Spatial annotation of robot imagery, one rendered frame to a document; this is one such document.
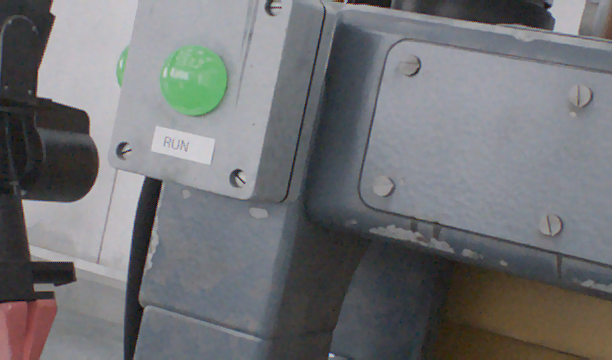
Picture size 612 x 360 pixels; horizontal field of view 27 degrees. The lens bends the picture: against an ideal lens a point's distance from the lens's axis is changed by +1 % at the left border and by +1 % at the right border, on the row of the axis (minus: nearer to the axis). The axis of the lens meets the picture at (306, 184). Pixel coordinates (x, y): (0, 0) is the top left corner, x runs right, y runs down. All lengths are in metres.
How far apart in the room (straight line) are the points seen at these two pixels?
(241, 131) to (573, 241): 0.14
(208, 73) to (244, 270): 0.10
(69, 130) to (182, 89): 0.40
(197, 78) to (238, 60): 0.02
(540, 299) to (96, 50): 6.28
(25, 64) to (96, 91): 6.10
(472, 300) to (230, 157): 0.30
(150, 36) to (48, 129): 0.35
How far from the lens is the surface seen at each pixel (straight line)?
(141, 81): 0.55
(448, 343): 0.85
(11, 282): 0.82
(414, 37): 0.55
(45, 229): 7.10
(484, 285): 0.79
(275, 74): 0.52
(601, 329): 0.77
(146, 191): 0.62
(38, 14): 0.87
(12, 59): 0.84
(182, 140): 0.54
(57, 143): 0.89
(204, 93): 0.52
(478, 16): 0.66
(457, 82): 0.54
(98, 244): 6.89
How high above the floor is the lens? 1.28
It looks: 3 degrees down
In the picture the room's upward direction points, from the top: 12 degrees clockwise
